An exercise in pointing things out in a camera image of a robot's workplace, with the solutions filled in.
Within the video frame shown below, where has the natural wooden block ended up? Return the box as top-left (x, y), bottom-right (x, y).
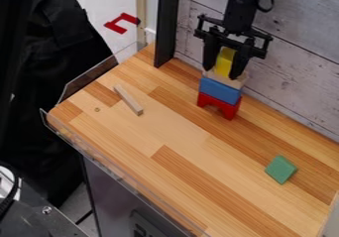
top-left (201, 68), bottom-right (251, 90)

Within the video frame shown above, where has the black post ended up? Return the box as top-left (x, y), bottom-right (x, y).
top-left (152, 0), bottom-right (182, 68)

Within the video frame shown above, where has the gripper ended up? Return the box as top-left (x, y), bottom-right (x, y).
top-left (191, 0), bottom-right (275, 80)

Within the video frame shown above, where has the red bracket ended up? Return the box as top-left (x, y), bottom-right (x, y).
top-left (101, 12), bottom-right (142, 36)

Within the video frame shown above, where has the green block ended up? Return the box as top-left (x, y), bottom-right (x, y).
top-left (263, 154), bottom-right (299, 185)

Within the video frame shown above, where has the long wooden block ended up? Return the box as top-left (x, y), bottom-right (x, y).
top-left (112, 83), bottom-right (146, 117)

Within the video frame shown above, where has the red arch block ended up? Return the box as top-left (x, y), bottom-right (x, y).
top-left (195, 91), bottom-right (243, 121)

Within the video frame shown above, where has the yellow cube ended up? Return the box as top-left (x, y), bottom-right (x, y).
top-left (213, 46), bottom-right (239, 78)

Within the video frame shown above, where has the blue block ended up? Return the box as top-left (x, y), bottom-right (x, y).
top-left (198, 77), bottom-right (244, 106)

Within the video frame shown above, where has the black bag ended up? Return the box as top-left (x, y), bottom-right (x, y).
top-left (8, 0), bottom-right (116, 209)

